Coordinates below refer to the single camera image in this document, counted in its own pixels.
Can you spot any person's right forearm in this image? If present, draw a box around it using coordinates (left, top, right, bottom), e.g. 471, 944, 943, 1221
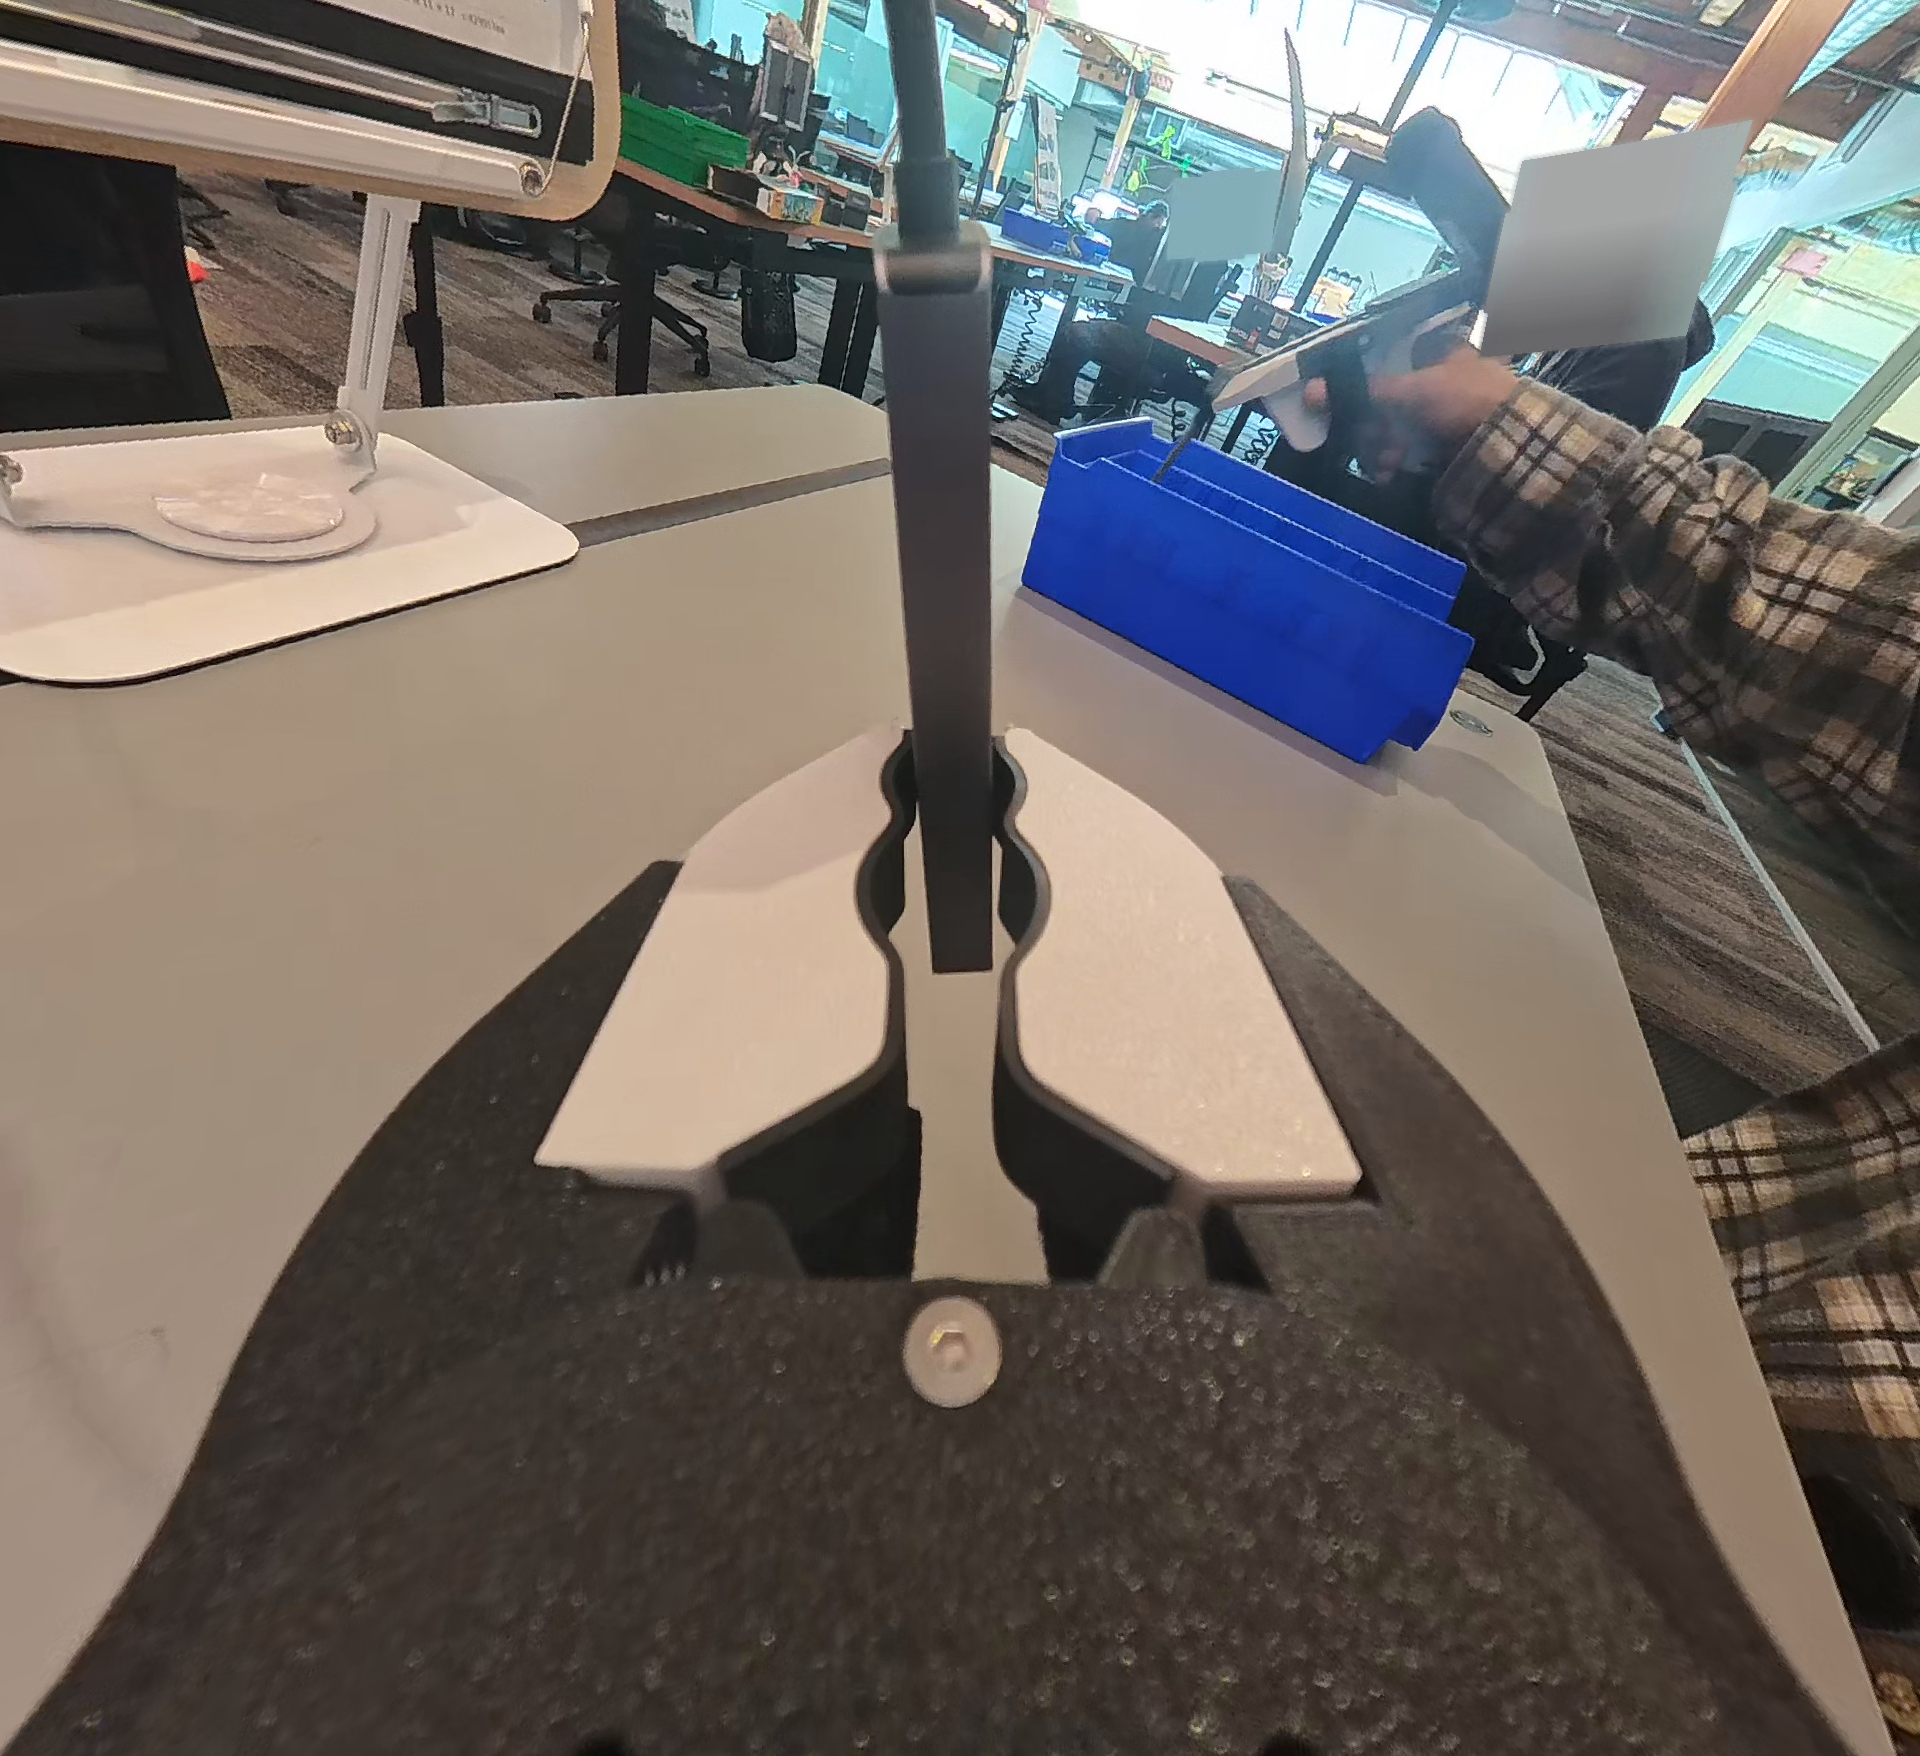
1423, 375, 1920, 874

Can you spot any green crate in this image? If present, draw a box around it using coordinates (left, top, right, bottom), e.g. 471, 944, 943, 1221
618, 94, 751, 178

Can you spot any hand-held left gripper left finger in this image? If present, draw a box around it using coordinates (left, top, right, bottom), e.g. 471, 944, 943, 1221
532, 724, 924, 1281

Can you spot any blue plastic bin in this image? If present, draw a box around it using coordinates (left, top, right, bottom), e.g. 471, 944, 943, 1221
1019, 418, 1476, 765

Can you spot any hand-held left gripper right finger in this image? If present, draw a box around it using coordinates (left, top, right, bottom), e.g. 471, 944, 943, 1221
990, 727, 1368, 1284

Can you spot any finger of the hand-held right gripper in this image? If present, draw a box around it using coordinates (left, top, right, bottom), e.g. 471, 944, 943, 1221
1207, 281, 1453, 419

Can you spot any dark grey USB hub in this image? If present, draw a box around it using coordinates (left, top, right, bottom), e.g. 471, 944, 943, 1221
851, 0, 1001, 976

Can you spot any person's right hand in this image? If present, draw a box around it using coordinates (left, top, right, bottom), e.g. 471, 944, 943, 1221
1298, 338, 1523, 479

